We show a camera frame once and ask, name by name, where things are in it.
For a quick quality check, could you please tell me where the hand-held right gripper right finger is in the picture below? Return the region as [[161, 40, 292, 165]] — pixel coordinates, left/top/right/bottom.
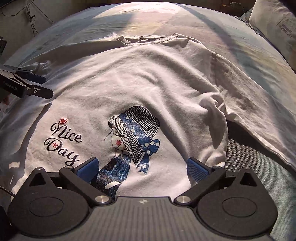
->
[[173, 158, 260, 205]]

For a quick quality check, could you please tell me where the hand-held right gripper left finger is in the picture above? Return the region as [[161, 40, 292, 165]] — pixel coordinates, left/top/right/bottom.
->
[[28, 157, 112, 206]]

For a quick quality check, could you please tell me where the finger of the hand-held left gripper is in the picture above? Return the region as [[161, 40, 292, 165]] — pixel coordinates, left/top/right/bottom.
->
[[17, 69, 48, 85], [26, 85, 54, 100]]

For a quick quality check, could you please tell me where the white printed t-shirt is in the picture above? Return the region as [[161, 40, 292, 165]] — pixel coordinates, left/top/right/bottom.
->
[[0, 33, 296, 202]]

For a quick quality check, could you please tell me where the patterned pastel bed sheet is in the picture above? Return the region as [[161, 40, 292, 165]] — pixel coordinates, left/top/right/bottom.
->
[[0, 2, 296, 241]]

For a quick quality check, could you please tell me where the blue-grey pillow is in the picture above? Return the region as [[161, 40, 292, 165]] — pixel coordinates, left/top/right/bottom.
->
[[239, 7, 262, 35]]

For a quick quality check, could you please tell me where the beige printed pillow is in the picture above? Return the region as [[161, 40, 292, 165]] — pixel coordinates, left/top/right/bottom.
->
[[248, 0, 296, 70]]

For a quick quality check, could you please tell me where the black television cable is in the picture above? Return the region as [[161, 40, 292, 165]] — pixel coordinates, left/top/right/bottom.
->
[[23, 0, 56, 35]]

